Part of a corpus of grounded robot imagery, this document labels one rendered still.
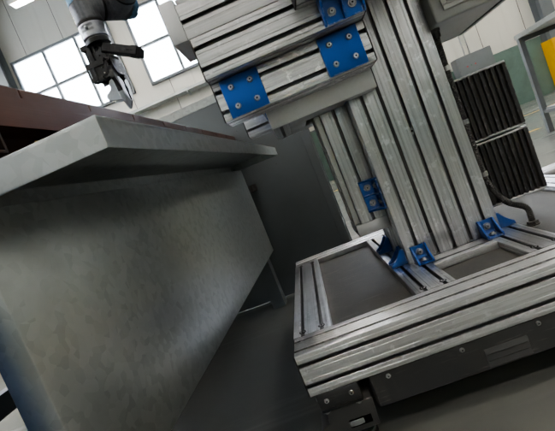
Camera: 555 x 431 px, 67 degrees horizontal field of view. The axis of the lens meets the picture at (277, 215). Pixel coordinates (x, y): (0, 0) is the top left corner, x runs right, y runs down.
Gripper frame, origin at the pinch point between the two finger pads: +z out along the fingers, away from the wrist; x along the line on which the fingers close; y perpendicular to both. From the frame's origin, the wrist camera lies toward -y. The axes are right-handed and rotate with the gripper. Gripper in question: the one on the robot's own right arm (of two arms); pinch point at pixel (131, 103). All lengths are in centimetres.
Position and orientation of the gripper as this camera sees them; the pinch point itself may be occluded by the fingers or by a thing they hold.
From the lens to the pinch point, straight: 134.0
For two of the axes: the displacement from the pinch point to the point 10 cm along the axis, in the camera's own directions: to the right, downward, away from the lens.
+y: -9.2, 3.6, 1.6
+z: 3.7, 9.2, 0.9
